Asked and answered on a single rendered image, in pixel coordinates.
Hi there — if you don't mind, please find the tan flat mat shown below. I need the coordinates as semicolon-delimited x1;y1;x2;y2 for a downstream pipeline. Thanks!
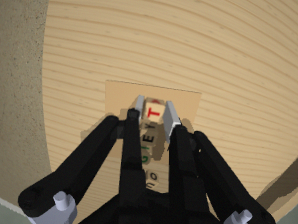
105;80;202;164

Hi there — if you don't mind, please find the tan block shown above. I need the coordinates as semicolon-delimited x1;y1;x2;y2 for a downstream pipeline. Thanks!
140;122;158;146
141;144;152;165
145;170;159;190
143;97;165;123

